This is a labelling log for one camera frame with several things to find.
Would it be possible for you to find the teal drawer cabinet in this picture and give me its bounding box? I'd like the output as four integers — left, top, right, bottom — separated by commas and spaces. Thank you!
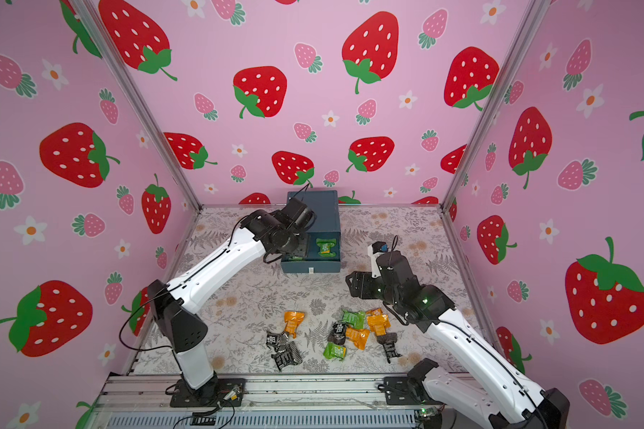
281, 189, 341, 275

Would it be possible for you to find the green cookie packet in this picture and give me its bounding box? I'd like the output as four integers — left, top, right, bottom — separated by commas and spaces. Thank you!
316, 239, 337, 258
342, 310, 366, 330
323, 341, 347, 360

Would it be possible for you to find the green cookie packet bottom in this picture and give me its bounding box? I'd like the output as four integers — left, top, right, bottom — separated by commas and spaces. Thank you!
323, 341, 347, 360

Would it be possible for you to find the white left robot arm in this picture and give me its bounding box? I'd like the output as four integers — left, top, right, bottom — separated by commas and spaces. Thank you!
148, 198, 317, 399

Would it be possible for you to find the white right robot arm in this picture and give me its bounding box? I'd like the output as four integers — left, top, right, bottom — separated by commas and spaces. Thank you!
345, 241, 570, 428

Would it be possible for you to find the orange cookie packet right top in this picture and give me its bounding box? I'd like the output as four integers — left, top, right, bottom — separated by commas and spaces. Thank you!
366, 309, 391, 337

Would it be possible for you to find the orange cookie packet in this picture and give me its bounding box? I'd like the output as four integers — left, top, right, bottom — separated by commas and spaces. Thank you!
366, 309, 391, 337
284, 311, 305, 339
345, 326, 370, 350

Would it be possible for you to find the black cookie packet right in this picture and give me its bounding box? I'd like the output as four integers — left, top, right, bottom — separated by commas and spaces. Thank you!
377, 332, 403, 364

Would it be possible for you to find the black cookie packet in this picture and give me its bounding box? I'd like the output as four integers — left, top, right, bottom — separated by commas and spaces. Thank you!
266, 332, 290, 353
327, 322, 347, 346
377, 332, 403, 364
271, 342, 302, 372

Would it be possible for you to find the orange cookie packet centre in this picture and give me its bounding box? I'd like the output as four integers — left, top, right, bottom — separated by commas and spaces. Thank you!
345, 326, 370, 350

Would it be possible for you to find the orange cookie packet left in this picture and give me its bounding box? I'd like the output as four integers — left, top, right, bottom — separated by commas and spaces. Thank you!
284, 311, 305, 339

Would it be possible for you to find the black cookie packet centre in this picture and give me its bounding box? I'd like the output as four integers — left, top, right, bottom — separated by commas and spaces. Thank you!
327, 322, 347, 346

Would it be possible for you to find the black cookie packet left upper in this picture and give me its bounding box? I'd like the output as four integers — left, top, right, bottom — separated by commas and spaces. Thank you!
266, 332, 290, 353

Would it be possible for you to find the black cookie packet left lower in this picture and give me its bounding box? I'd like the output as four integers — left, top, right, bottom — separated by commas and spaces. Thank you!
271, 342, 302, 372

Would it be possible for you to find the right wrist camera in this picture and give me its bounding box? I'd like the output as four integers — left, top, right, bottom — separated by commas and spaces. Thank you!
368, 241, 389, 278

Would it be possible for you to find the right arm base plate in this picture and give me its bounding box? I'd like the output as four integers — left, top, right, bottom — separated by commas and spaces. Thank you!
377, 359, 443, 406

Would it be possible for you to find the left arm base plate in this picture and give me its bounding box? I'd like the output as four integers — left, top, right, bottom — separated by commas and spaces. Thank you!
166, 377, 246, 408

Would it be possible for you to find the aluminium front rail frame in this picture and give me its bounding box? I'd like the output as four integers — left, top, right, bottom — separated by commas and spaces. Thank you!
82, 372, 522, 429

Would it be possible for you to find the aluminium corner post left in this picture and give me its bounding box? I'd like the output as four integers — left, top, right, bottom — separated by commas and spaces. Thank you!
72, 0, 202, 212

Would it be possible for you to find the aluminium corner post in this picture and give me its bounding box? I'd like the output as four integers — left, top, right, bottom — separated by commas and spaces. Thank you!
441, 0, 550, 216
72, 0, 202, 212

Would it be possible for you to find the aluminium corner post right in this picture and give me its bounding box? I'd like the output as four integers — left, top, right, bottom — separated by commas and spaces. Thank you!
441, 0, 550, 216

